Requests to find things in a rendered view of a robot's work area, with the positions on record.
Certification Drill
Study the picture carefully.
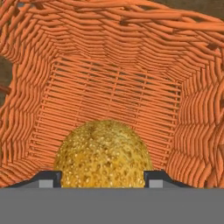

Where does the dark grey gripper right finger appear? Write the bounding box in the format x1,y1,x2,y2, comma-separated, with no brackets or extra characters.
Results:
143,170,191,189

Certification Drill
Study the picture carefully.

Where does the golden seeded bread roll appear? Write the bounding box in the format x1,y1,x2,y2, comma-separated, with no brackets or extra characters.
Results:
53,119,154,189

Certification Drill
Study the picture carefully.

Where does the orange wicker basket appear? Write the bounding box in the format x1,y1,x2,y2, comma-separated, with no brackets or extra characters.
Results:
0,0,224,189

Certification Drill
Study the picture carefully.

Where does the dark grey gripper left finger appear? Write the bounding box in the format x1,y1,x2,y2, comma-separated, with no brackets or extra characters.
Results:
6,170,63,189

